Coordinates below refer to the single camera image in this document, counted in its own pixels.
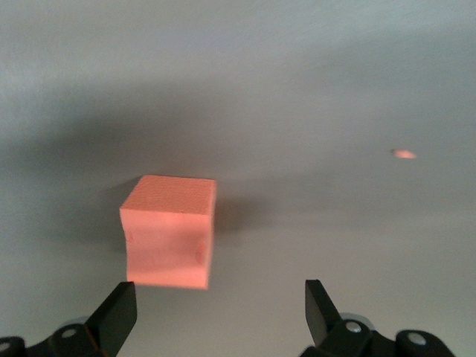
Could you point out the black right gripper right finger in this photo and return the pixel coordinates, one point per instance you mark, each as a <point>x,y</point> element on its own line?
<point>327,331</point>

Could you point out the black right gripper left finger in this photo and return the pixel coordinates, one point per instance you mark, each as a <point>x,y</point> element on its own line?
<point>108,327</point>

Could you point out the orange foam block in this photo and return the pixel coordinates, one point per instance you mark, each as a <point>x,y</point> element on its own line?
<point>167,230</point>

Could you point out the tiny orange foam crumb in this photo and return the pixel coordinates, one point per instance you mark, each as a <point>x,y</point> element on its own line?
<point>403,153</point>

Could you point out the table cover cloth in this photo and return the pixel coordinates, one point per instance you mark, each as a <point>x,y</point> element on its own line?
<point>297,93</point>

